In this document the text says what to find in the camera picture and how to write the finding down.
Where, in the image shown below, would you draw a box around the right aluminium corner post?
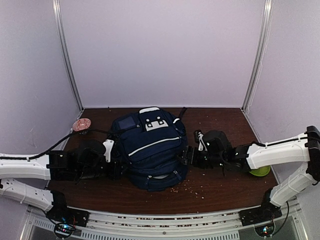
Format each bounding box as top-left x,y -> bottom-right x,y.
242,0 -> 274,114

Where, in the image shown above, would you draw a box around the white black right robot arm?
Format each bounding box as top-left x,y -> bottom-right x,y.
180,125 -> 320,221

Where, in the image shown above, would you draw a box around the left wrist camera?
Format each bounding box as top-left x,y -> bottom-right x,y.
102,139 -> 115,163

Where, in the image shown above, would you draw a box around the aluminium front rail frame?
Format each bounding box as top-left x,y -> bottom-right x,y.
19,196 -> 311,240

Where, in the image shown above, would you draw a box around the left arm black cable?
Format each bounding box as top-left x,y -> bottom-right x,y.
0,127 -> 118,162

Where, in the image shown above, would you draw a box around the left aluminium corner post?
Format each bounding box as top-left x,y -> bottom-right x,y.
52,0 -> 84,112

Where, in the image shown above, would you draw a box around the navy blue student backpack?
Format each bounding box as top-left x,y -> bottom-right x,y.
111,107 -> 188,192

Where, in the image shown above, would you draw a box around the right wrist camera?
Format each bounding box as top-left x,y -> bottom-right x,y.
194,129 -> 207,151

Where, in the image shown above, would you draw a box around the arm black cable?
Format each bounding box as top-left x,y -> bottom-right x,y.
0,127 -> 118,162
251,136 -> 320,148

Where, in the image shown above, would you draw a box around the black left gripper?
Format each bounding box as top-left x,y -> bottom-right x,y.
76,157 -> 133,181

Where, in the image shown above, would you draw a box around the red white patterned bowl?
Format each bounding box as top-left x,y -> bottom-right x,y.
72,118 -> 92,135

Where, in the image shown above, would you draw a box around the aluminium corner post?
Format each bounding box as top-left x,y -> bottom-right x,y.
52,0 -> 84,112
242,0 -> 274,114

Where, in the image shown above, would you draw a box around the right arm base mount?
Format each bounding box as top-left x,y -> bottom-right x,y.
238,195 -> 290,239

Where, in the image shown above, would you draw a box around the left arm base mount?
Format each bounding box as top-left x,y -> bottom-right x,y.
44,190 -> 90,240

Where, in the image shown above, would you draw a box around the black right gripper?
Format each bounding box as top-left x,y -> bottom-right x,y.
175,145 -> 226,169

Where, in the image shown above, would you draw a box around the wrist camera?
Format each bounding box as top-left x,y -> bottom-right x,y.
194,129 -> 207,151
102,139 -> 115,163

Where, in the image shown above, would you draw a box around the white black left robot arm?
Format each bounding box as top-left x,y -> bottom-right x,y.
0,139 -> 122,222

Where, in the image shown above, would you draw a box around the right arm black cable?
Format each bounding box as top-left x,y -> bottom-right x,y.
251,136 -> 320,148

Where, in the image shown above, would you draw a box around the lime green plate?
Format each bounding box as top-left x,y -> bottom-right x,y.
249,165 -> 271,177

